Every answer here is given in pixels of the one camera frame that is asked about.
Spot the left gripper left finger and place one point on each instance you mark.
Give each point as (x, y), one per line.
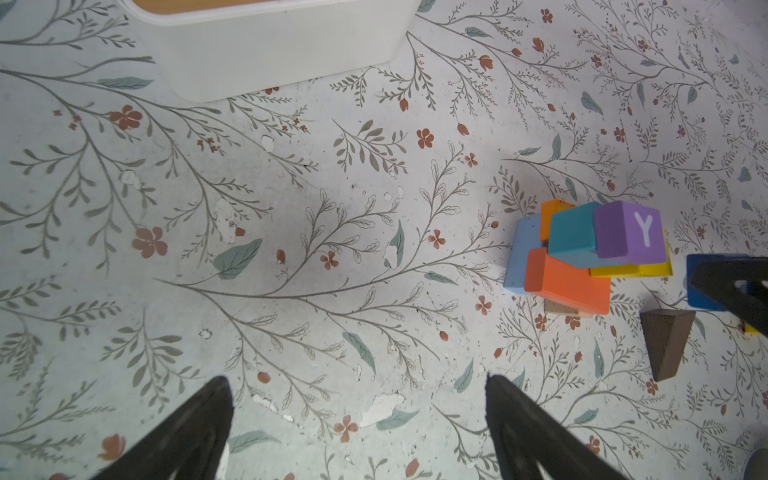
(188, 444)

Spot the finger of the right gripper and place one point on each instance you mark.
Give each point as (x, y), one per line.
(741, 286)

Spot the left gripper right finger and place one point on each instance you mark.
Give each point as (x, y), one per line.
(529, 442)

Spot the blue number nine cube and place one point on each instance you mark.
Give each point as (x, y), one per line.
(697, 297)

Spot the dark brown plank block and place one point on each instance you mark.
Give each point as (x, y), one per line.
(666, 333)

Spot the yellow wooden cube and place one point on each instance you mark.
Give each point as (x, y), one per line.
(642, 269)

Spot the purple letter Y cube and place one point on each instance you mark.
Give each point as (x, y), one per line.
(629, 234)

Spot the red wooden block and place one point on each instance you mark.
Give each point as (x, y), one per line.
(562, 283)

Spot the teal wooden cube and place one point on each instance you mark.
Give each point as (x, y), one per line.
(573, 238)

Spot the light blue plank block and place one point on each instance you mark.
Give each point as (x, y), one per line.
(526, 238)

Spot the orange wooden cylinder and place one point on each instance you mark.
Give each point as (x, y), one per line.
(548, 210)

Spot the natural wood plank block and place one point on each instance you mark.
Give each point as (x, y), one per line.
(554, 308)

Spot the black alarm clock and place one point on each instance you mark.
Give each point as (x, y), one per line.
(756, 467)

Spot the white wooden-lid tissue box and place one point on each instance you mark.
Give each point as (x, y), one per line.
(209, 51)

